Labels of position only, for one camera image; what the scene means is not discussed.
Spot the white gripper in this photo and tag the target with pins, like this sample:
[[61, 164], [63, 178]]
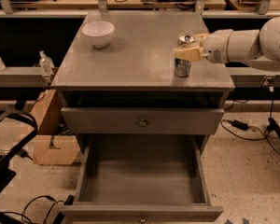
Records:
[[216, 46]]

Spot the silver blue redbull can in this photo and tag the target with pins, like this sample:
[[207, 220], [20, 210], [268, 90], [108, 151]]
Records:
[[182, 67]]

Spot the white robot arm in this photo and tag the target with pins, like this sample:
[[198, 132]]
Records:
[[258, 48]]

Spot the grey drawer cabinet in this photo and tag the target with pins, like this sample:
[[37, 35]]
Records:
[[137, 68]]

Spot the closed grey top drawer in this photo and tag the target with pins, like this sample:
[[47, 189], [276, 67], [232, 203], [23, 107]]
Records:
[[142, 120]]

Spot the open grey middle drawer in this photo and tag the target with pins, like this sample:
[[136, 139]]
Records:
[[142, 178]]

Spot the white ceramic bowl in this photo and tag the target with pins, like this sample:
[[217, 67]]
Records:
[[100, 33]]

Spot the clear pump bottle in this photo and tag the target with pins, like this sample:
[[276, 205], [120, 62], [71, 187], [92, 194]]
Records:
[[45, 63]]

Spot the wooden block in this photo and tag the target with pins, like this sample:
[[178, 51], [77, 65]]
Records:
[[47, 113]]

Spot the cardboard box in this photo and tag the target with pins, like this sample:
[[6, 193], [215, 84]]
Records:
[[55, 150]]

